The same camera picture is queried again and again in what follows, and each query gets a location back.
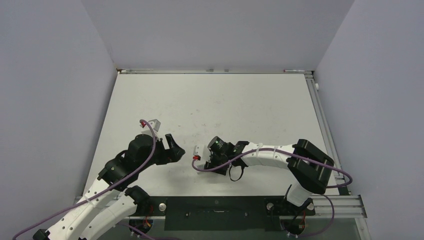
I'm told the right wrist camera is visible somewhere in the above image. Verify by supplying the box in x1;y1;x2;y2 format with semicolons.
193;145;211;162

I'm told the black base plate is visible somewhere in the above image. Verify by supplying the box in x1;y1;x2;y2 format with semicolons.
129;195;316;232

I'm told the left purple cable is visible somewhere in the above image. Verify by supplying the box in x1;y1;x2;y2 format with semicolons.
12;119;157;240

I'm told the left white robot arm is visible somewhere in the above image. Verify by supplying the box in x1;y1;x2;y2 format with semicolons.
32;133;186;240

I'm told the aluminium frame rail back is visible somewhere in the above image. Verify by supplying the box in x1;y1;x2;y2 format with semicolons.
117;68;314;75

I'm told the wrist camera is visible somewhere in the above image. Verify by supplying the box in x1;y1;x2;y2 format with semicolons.
193;145;211;162
148;119;161;132

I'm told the aluminium frame rail right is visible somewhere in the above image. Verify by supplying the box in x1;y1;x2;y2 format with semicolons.
304;71;367;219

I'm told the aluminium frame rail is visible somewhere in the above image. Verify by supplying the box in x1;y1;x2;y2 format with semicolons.
304;71;367;219
117;68;314;75

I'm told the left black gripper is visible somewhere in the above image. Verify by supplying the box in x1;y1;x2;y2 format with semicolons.
137;133;184;172

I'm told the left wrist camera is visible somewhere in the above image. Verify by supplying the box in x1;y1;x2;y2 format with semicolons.
148;119;161;132

